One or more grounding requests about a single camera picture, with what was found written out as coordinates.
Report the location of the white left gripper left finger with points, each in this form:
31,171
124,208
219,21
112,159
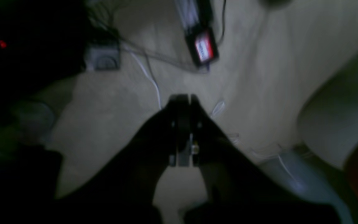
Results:
122,192

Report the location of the grey box on floor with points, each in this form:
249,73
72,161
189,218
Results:
102,58

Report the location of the black adapter red label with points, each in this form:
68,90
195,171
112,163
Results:
197,17

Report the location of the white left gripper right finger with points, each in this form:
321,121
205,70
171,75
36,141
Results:
238,191

